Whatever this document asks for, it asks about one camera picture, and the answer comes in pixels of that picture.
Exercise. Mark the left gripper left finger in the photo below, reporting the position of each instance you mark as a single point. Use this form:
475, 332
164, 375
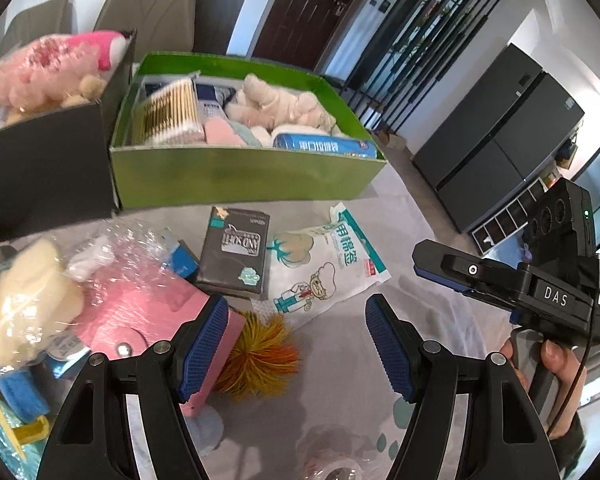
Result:
91, 437

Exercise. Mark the white medical cotton swab pack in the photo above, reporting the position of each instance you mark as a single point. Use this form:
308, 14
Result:
315, 268

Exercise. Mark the cotton swab bag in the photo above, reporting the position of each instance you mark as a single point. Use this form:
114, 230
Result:
169, 116

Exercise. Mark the person's right hand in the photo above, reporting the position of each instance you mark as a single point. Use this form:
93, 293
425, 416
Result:
564, 365

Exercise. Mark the teal knitted coaster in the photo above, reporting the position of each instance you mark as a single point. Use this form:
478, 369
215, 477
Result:
21, 467

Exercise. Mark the blue sponge roll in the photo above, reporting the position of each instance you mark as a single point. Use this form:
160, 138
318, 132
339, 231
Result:
20, 393

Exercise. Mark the light blue fluffy cloth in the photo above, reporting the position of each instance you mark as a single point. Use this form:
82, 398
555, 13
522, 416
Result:
206, 430

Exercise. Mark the pink snap wallet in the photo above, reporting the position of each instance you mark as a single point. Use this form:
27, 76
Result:
123, 317

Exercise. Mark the cream sponge in bag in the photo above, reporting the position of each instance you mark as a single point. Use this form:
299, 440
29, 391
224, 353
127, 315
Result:
38, 301

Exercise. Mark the black refrigerator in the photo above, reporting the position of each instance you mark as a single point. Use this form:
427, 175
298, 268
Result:
507, 127

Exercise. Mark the grey table cloth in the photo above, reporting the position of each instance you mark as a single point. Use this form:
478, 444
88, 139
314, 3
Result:
341, 380

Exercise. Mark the small clear tape roll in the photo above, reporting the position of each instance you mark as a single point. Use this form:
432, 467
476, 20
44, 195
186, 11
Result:
333, 452

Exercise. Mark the orange yellow koosh ball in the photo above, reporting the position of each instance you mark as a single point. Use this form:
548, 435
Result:
263, 360

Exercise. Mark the dark tissue pack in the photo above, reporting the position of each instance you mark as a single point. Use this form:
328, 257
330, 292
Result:
232, 260

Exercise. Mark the green cardboard box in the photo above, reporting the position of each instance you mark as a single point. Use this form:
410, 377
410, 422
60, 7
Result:
169, 176

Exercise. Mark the blue tissue packet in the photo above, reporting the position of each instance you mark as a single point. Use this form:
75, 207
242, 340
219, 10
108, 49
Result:
320, 144

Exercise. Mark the black cardboard box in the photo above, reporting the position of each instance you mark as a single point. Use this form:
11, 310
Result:
55, 168

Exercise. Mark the black slat room divider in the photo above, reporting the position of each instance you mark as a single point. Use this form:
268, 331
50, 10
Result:
412, 49

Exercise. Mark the beige plush toy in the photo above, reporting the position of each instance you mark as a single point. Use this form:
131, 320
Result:
257, 104

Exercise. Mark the pink flower plush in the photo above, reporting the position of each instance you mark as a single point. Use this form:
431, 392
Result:
48, 69

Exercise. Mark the dark wooden door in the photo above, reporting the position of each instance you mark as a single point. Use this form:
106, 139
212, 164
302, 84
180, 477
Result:
296, 32

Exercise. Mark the pink plush toy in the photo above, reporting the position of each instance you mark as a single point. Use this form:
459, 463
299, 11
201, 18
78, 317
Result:
112, 46

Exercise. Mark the far brown dining chair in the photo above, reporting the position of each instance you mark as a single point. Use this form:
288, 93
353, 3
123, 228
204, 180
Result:
51, 17

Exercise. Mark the brown dining chair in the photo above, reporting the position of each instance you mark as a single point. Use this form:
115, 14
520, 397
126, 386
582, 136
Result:
159, 25
51, 17

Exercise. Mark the near brown dining chair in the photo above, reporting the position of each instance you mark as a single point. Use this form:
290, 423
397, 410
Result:
159, 25

